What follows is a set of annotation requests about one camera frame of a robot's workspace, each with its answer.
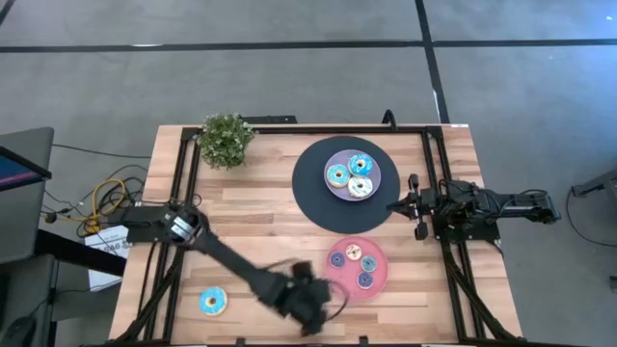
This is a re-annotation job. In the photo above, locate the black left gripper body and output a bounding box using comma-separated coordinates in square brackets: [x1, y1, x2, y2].
[283, 262, 325, 337]

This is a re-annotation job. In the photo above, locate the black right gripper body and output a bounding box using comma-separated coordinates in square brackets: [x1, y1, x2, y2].
[408, 173, 438, 241]

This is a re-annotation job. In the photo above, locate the large white iced donut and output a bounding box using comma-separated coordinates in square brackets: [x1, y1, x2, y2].
[347, 174, 375, 200]

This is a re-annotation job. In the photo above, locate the large blue iced donut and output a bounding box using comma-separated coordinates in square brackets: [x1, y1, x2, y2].
[347, 152, 374, 178]
[199, 285, 229, 317]
[326, 163, 353, 189]

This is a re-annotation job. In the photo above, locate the pink plate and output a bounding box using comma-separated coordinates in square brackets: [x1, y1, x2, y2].
[325, 235, 389, 303]

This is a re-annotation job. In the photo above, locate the round black mat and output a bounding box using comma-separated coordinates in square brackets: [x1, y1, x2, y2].
[291, 135, 401, 236]

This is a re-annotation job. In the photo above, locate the lavender plate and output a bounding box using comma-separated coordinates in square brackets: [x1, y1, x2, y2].
[323, 147, 383, 201]

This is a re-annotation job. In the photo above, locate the flat black bar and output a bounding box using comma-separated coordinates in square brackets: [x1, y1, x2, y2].
[240, 115, 298, 125]

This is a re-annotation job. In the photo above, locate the grey stand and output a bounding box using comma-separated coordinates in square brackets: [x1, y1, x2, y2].
[571, 168, 617, 199]

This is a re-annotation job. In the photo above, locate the green potted plant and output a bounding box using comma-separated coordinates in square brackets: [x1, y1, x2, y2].
[198, 113, 259, 170]

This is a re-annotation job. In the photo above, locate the white printed box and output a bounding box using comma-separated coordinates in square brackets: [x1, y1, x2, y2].
[84, 224, 130, 293]

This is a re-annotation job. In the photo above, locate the black desk edge bar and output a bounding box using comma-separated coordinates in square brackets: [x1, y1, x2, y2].
[34, 228, 127, 278]

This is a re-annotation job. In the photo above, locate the black computer mouse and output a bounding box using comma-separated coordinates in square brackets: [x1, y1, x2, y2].
[0, 315, 39, 347]

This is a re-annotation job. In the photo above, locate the blue-screen monitor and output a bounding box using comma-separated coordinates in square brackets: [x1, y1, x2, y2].
[0, 146, 53, 193]

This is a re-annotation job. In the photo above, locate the black aluminium table frame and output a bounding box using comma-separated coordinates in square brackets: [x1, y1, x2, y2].
[114, 123, 521, 347]

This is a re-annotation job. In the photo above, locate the black cable bundle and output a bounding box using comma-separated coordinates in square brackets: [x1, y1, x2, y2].
[41, 163, 150, 242]

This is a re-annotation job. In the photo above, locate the yellow cable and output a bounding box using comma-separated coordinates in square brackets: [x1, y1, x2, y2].
[45, 177, 127, 235]

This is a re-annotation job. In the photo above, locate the thin black floor cable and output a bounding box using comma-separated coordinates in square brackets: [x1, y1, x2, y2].
[51, 143, 152, 160]

